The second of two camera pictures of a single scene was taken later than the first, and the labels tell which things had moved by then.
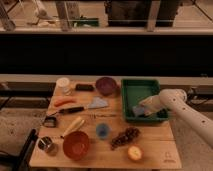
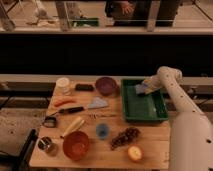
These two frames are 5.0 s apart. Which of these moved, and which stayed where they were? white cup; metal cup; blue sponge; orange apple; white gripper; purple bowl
Moved: white gripper; blue sponge
Stayed: purple bowl; metal cup; orange apple; white cup
